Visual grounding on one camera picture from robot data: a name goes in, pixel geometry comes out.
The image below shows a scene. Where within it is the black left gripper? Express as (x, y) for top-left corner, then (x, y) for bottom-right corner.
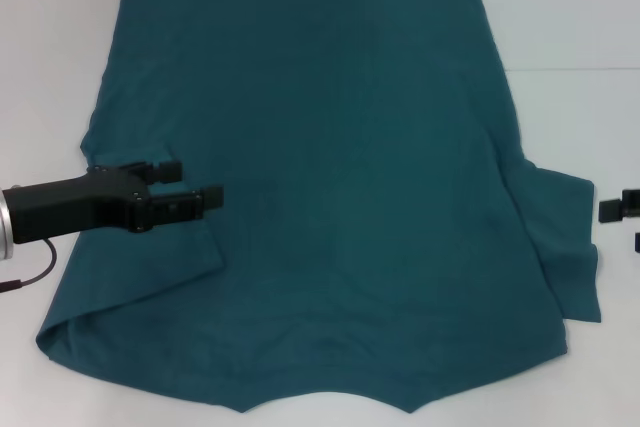
(8, 158), (225, 247)

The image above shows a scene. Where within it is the teal blue shirt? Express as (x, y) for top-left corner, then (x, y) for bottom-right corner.
(33, 0), (604, 402)

